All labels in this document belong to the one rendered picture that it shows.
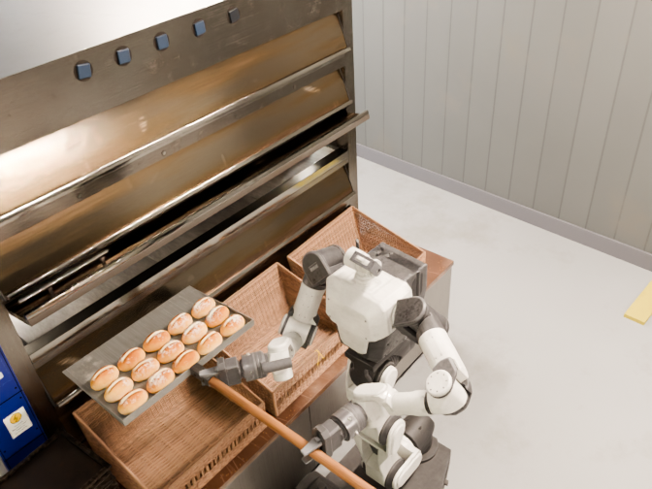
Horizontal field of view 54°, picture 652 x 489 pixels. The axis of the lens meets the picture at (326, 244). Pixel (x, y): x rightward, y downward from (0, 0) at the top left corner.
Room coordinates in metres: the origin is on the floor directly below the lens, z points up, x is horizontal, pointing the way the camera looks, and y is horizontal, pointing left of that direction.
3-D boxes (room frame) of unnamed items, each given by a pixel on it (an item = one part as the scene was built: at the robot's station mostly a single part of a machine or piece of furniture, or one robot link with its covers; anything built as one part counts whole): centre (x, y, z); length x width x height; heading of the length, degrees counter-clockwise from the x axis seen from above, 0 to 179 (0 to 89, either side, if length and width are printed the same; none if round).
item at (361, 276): (1.60, -0.11, 1.47); 0.10 x 0.07 x 0.09; 43
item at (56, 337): (2.28, 0.48, 1.16); 1.80 x 0.06 x 0.04; 138
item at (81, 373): (1.57, 0.59, 1.21); 0.55 x 0.36 x 0.03; 137
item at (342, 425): (1.15, 0.01, 1.22); 0.12 x 0.10 x 0.13; 130
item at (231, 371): (1.43, 0.31, 1.21); 0.12 x 0.10 x 0.13; 102
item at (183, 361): (1.48, 0.49, 1.23); 0.10 x 0.07 x 0.06; 137
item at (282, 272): (2.09, 0.25, 0.72); 0.56 x 0.49 x 0.28; 138
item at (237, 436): (1.65, 0.65, 0.72); 0.56 x 0.49 x 0.28; 138
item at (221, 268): (2.26, 0.46, 1.02); 1.79 x 0.11 x 0.19; 138
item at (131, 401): (1.32, 0.63, 1.22); 0.10 x 0.07 x 0.05; 136
